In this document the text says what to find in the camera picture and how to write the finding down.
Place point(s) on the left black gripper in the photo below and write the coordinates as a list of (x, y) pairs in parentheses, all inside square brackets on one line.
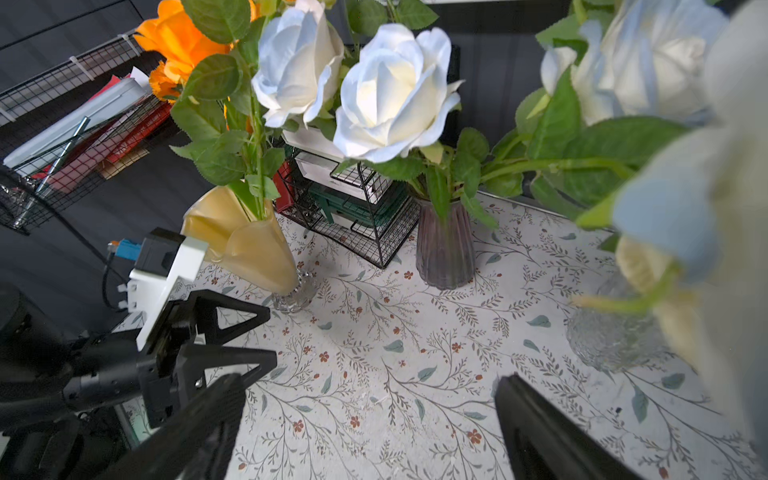
[(58, 395)]

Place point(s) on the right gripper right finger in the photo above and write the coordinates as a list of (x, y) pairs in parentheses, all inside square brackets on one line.
[(543, 443)]

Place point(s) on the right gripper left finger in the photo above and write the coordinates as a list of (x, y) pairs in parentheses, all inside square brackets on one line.
[(197, 443)]

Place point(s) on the red leather wallet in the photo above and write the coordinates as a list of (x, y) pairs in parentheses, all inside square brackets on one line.
[(283, 181)]

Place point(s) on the cream rose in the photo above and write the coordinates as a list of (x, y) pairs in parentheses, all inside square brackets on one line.
[(649, 270)]

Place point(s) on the orange marigold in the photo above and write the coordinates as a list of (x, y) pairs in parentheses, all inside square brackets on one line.
[(167, 80)]

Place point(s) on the white rose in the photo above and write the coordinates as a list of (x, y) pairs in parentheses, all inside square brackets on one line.
[(397, 97), (300, 56), (612, 96)]

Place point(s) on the yellow wavy glass vase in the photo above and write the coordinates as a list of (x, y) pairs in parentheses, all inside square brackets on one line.
[(254, 250)]

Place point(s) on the clear glass vase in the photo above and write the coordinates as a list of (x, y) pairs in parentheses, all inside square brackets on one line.
[(610, 342)]

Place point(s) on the floral patterned table mat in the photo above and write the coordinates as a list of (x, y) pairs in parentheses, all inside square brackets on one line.
[(385, 377)]

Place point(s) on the purple ribbed glass vase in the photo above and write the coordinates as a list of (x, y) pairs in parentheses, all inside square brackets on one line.
[(445, 257)]

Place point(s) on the white book lower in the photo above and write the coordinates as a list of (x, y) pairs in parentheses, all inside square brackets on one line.
[(358, 181)]

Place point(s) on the light blue flat case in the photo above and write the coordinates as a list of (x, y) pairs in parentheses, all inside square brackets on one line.
[(38, 152)]

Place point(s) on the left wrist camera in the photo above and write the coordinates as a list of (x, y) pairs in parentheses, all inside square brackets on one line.
[(163, 259)]

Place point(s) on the black wire desk organizer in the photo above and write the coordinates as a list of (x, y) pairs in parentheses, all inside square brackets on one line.
[(377, 245)]

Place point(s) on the black wire side basket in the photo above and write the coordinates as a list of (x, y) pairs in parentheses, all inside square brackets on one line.
[(93, 155)]

